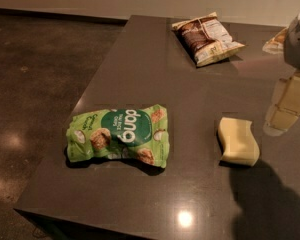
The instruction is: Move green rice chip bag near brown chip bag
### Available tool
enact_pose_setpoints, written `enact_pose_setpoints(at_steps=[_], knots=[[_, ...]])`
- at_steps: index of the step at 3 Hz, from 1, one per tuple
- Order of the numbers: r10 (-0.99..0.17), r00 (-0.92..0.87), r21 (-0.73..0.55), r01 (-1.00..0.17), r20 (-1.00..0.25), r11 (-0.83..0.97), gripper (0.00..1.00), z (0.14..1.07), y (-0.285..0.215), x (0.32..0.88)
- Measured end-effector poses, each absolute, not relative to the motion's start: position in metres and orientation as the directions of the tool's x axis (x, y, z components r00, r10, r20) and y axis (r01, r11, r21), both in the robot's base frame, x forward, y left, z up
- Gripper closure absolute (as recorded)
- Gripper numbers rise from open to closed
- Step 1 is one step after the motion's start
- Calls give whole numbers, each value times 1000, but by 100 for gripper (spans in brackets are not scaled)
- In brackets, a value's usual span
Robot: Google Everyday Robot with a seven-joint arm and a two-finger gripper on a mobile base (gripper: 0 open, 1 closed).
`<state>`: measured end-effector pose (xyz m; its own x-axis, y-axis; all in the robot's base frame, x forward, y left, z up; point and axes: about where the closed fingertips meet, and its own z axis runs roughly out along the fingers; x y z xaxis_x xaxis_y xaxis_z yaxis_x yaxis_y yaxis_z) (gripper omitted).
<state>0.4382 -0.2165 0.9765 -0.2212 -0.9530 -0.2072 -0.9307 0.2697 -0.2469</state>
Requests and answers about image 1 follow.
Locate yellow sponge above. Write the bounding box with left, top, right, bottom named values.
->
left=218, top=117, right=260, bottom=167

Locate brown chip bag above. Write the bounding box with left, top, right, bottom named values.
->
left=172, top=12, right=244, bottom=67

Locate small snack bag at edge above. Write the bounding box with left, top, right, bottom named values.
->
left=262, top=28, right=288, bottom=54

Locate green rice chip bag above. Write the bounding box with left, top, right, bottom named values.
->
left=66, top=104, right=170, bottom=168

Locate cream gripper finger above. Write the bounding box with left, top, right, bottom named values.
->
left=263, top=105, right=298, bottom=137
left=272, top=71, right=300, bottom=115

